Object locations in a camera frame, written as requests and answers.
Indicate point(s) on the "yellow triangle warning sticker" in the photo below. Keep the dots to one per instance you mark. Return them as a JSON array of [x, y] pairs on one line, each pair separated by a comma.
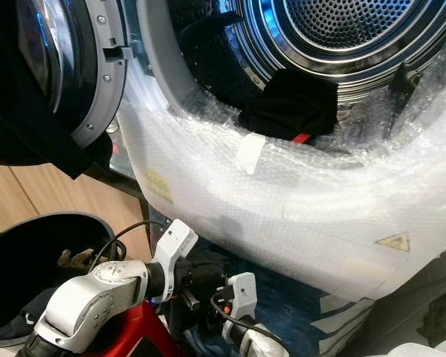
[[394, 242]]

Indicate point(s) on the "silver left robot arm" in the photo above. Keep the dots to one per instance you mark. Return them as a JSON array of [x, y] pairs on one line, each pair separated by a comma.
[[97, 301]]

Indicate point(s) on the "black garment with red tag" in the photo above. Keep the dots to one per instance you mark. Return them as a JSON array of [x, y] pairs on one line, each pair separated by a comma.
[[290, 104]]

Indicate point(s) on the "round black laundry bin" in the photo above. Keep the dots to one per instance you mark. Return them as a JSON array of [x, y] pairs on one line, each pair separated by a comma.
[[15, 260]]

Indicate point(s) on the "perforated steel washer drum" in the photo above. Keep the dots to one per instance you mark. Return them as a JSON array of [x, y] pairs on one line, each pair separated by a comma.
[[349, 30]]

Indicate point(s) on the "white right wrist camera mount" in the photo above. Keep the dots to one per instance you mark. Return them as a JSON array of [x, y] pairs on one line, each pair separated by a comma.
[[244, 295]]

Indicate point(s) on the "yellow rectangular warning sticker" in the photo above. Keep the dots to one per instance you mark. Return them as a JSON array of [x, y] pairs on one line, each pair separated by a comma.
[[157, 186]]

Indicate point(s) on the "black cloth with white logo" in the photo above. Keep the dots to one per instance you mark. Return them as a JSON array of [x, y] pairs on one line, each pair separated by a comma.
[[41, 320]]

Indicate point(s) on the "white tape strip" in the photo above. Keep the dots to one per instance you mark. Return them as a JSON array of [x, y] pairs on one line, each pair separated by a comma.
[[250, 154]]

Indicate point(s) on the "grey rubber door seal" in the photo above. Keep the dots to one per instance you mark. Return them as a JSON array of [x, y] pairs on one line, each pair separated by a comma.
[[157, 67]]

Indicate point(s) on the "small black garment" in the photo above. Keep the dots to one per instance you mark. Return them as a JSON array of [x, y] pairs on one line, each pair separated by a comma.
[[193, 327]]

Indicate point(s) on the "brown patterned cloth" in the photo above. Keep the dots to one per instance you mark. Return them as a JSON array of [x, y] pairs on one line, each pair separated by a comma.
[[78, 259]]

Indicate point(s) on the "white front-load washing machine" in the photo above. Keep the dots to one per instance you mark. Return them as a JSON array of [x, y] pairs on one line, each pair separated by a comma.
[[267, 223]]

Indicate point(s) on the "clear bubble wrap sheet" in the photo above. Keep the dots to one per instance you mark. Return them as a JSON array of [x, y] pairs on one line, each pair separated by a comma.
[[290, 201]]

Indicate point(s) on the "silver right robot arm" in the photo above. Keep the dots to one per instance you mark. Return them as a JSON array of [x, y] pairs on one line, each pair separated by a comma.
[[260, 342]]

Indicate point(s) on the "red robot torso shell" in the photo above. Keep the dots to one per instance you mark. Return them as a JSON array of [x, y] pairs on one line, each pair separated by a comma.
[[137, 331]]

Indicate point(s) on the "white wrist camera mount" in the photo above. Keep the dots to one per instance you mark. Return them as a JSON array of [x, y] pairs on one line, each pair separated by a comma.
[[175, 245], [244, 295]]

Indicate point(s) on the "light wooden cabinet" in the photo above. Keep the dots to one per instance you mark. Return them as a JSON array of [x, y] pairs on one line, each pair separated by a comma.
[[59, 193]]

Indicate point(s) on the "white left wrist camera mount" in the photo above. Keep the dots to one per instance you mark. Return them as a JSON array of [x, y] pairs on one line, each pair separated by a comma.
[[175, 245]]

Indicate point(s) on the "round grey washer door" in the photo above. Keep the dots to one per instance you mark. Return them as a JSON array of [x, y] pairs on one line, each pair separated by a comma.
[[104, 82]]

